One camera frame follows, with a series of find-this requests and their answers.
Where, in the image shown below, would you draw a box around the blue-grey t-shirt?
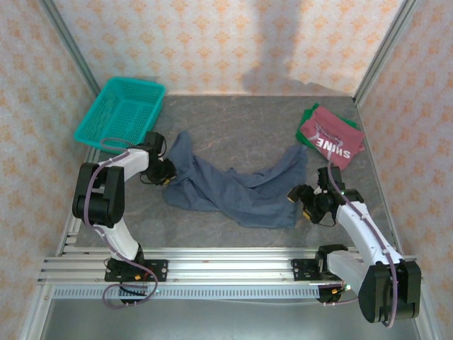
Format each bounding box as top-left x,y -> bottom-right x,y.
161,130 -> 309,230

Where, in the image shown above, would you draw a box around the teal plastic basket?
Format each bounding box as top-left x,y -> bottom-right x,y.
73,76 -> 167,159

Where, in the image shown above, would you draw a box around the maroon t-shirt with SHINE print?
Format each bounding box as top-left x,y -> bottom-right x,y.
299,105 -> 366,174

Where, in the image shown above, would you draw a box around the green t-shirt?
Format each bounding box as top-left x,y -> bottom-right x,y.
295,102 -> 358,146

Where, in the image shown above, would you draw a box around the grey metal panel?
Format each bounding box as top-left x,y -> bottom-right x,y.
21,285 -> 436,340

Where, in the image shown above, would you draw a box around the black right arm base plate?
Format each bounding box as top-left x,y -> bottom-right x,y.
290,257 -> 330,281

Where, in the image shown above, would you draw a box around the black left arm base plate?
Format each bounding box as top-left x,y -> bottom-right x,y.
104,259 -> 169,283

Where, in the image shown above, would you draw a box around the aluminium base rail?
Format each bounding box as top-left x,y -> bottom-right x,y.
37,247 -> 420,284

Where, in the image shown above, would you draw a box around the slotted grey cable duct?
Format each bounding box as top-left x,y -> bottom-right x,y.
52,285 -> 321,300

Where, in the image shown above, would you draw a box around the aluminium frame post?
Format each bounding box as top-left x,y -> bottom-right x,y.
353,0 -> 417,104
38,0 -> 102,96

